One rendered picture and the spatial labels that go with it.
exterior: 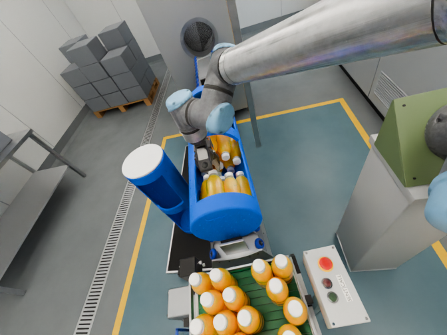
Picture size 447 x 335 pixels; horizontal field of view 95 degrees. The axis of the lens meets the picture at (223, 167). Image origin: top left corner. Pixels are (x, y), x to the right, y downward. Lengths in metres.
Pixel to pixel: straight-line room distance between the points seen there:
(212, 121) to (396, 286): 1.73
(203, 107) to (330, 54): 0.36
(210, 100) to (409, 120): 0.66
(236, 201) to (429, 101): 0.71
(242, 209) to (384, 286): 1.42
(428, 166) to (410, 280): 1.19
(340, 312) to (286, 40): 0.67
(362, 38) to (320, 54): 0.06
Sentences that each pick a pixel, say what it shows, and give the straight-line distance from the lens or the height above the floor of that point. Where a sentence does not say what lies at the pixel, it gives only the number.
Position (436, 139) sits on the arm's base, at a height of 1.24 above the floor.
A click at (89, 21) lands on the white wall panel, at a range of 6.38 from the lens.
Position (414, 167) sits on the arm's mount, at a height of 1.15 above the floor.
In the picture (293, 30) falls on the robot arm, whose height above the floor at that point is 1.71.
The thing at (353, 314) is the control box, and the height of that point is 1.10.
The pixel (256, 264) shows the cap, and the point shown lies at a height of 1.11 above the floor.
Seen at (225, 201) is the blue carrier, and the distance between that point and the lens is 0.72.
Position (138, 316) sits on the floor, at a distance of 2.21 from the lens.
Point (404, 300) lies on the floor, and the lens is 1.98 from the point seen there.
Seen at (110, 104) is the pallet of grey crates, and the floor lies 0.21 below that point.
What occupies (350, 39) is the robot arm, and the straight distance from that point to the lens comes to 0.31.
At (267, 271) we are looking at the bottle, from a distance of 0.78.
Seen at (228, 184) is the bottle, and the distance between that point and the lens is 0.85.
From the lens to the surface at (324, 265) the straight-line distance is 0.75.
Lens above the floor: 1.84
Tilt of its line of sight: 48 degrees down
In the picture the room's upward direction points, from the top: 23 degrees counter-clockwise
